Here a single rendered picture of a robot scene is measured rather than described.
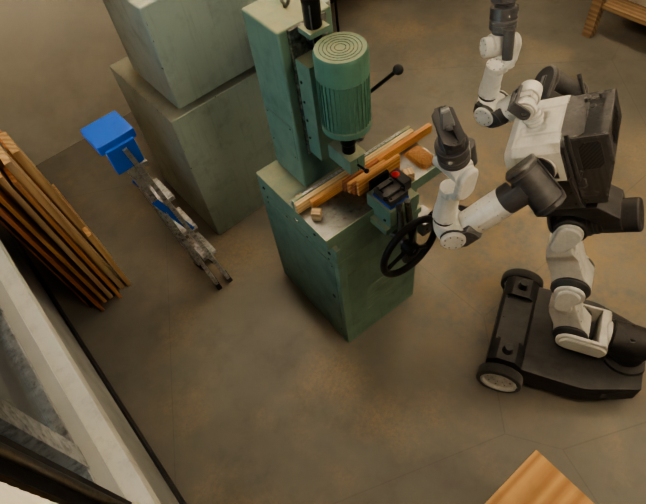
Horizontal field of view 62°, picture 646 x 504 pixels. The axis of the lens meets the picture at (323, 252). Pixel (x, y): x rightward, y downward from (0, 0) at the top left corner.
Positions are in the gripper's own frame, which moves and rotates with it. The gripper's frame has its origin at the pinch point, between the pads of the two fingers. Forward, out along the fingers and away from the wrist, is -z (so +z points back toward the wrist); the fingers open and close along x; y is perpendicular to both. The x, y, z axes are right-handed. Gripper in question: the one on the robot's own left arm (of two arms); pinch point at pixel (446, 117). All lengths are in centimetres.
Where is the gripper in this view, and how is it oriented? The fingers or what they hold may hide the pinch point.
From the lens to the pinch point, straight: 134.5
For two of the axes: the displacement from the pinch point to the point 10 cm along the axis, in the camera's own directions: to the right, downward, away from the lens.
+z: 3.2, 3.8, 8.7
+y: 9.2, -3.4, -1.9
